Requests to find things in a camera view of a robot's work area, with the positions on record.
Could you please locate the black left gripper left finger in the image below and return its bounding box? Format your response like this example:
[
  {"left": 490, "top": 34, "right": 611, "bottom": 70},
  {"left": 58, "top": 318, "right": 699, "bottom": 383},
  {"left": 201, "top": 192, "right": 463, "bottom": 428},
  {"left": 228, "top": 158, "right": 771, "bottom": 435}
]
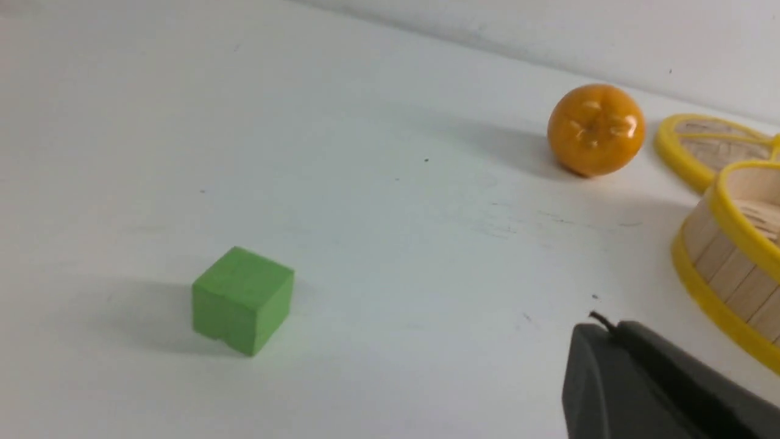
[{"left": 562, "top": 311, "right": 707, "bottom": 438}]

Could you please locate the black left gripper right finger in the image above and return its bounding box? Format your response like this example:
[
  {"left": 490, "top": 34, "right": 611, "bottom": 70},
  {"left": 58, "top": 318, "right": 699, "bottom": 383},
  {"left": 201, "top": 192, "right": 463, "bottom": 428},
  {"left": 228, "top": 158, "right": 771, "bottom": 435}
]
[{"left": 617, "top": 321, "right": 778, "bottom": 438}]

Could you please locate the orange toy fruit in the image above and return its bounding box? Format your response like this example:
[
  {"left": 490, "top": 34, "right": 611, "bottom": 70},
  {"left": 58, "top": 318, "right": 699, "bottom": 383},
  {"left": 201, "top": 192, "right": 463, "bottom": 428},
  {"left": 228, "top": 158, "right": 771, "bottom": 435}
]
[{"left": 547, "top": 83, "right": 647, "bottom": 178}]

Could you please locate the yellow rimmed woven steamer lid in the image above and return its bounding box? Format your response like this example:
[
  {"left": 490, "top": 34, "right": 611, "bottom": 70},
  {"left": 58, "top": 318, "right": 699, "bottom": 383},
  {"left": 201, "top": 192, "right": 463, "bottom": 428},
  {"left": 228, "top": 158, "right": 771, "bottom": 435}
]
[{"left": 653, "top": 113, "right": 778, "bottom": 194}]

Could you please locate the yellow rimmed bamboo steamer tray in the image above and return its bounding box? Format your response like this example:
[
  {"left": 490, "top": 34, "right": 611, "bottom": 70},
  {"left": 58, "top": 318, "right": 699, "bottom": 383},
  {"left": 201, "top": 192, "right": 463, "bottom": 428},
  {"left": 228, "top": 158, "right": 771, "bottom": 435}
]
[{"left": 672, "top": 161, "right": 779, "bottom": 372}]

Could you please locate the green foam cube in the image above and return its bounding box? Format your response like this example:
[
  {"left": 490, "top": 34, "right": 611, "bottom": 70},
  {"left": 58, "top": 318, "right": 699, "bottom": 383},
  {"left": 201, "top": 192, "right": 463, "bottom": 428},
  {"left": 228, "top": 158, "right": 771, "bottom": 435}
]
[{"left": 191, "top": 246, "right": 295, "bottom": 357}]

